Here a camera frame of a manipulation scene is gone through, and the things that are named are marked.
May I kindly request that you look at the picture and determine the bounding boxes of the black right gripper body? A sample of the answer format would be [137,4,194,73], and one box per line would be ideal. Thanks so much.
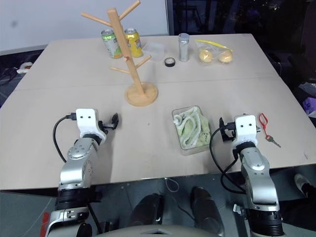
[224,121,237,140]

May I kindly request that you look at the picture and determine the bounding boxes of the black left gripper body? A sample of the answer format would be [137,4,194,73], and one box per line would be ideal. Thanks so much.
[98,119,115,131]

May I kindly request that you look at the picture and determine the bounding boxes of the keys with red carabiner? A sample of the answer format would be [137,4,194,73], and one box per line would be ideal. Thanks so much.
[258,113,282,149]

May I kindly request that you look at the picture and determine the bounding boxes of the green white crumpled cloth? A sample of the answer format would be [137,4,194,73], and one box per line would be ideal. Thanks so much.
[173,106,211,150]

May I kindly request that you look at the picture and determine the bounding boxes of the clear rectangular plastic container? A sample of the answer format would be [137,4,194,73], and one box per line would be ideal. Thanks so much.
[171,105,213,156]

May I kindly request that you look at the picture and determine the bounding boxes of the wooden branch rack stand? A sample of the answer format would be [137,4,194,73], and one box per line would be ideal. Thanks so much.
[80,0,159,108]

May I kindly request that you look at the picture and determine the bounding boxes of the round yellow bread bun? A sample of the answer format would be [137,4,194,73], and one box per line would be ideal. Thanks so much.
[199,49,214,63]
[219,51,234,64]

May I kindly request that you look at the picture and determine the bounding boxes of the green drink can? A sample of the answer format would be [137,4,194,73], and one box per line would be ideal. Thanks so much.
[101,29,123,59]

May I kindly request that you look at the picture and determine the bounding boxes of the clear yellow-zip plastic bag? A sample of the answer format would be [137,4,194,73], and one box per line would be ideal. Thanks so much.
[194,39,235,66]

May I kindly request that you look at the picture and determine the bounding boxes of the yellow drink can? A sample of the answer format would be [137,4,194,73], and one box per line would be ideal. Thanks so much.
[124,28,144,58]

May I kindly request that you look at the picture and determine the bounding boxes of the silver cylindrical tin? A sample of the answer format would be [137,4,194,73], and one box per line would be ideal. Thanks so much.
[178,33,191,62]

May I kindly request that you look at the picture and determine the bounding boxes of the purple bag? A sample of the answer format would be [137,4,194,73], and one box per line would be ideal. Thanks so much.
[301,95,316,117]

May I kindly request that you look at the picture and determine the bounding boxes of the white shoe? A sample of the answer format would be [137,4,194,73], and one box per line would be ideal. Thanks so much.
[293,173,312,198]

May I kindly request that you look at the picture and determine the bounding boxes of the white object on floor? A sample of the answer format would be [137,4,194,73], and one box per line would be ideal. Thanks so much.
[15,61,34,74]

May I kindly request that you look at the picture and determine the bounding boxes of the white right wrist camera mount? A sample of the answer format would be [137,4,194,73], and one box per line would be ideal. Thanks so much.
[233,115,261,147]

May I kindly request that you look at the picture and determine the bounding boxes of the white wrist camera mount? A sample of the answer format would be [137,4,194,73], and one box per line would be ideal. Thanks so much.
[75,108,108,139]
[233,115,261,147]

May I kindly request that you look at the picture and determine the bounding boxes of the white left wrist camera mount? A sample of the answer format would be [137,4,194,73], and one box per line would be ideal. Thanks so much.
[75,108,108,139]

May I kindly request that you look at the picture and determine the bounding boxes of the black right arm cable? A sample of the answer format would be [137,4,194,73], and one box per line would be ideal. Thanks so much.
[209,122,245,194]

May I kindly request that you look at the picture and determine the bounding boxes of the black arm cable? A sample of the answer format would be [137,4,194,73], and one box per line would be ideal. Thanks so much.
[209,122,245,194]
[52,113,78,163]

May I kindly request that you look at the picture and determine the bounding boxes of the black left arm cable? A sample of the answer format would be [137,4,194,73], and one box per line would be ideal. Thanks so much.
[52,113,78,163]

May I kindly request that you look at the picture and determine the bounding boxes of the white cord loop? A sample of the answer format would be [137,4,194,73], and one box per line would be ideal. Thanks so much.
[164,177,180,194]

